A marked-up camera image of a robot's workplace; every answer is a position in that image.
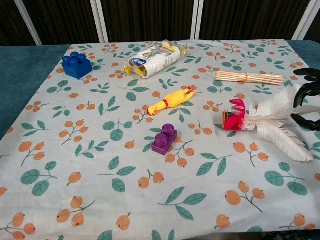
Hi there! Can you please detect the white feather shuttlecock red base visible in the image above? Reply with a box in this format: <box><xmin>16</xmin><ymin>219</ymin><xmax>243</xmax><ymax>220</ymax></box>
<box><xmin>221</xmin><ymin>83</ymin><xmax>320</xmax><ymax>163</ymax></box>

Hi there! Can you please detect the white yellow snack package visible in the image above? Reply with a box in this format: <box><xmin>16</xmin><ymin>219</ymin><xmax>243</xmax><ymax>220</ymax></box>
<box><xmin>123</xmin><ymin>39</ymin><xmax>188</xmax><ymax>80</ymax></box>

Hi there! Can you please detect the floral leaf and berry tablecloth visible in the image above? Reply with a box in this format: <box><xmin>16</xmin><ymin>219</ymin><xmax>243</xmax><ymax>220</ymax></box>
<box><xmin>0</xmin><ymin>38</ymin><xmax>320</xmax><ymax>240</ymax></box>

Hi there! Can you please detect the dark white-framed screen panel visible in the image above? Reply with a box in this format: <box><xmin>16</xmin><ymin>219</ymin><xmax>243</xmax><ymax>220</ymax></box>
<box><xmin>96</xmin><ymin>0</ymin><xmax>201</xmax><ymax>43</ymax></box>
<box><xmin>13</xmin><ymin>0</ymin><xmax>105</xmax><ymax>46</ymax></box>
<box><xmin>0</xmin><ymin>0</ymin><xmax>28</xmax><ymax>47</ymax></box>
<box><xmin>194</xmin><ymin>0</ymin><xmax>317</xmax><ymax>42</ymax></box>

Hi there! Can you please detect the yellow rubber chicken toy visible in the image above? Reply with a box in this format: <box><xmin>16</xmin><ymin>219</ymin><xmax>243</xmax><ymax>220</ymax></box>
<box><xmin>146</xmin><ymin>84</ymin><xmax>198</xmax><ymax>117</ymax></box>

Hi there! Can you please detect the bamboo skewer bundle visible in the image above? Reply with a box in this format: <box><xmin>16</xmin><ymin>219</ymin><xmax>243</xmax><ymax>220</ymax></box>
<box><xmin>206</xmin><ymin>70</ymin><xmax>286</xmax><ymax>87</ymax></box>

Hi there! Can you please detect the purple toy building block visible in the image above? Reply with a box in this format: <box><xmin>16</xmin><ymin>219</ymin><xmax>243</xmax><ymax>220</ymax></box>
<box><xmin>151</xmin><ymin>123</ymin><xmax>178</xmax><ymax>156</ymax></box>

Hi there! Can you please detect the blue toy building block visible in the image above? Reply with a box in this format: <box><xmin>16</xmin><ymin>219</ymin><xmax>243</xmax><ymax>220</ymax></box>
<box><xmin>61</xmin><ymin>51</ymin><xmax>94</xmax><ymax>80</ymax></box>

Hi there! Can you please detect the black grey right robot hand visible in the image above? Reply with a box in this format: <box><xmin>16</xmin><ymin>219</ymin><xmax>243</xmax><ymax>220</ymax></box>
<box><xmin>291</xmin><ymin>67</ymin><xmax>320</xmax><ymax>132</ymax></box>

